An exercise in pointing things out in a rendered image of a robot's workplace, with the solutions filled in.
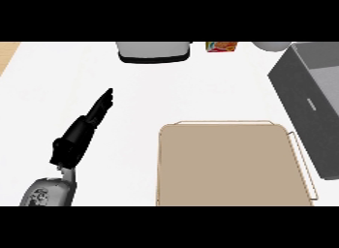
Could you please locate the pale grey round container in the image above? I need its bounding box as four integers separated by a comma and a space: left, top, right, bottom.
251, 42, 293, 52

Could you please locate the colourful printed carton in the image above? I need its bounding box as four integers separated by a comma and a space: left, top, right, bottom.
205, 42, 239, 53

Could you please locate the grey and black appliance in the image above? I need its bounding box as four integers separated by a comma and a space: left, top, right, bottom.
115, 42, 195, 64

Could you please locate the tan tray with handles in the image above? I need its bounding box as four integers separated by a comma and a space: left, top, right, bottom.
155, 120, 320, 207

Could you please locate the grey open box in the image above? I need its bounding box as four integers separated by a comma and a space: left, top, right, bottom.
267, 42, 339, 181

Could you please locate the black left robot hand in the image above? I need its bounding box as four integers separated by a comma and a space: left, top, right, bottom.
49, 87, 116, 171

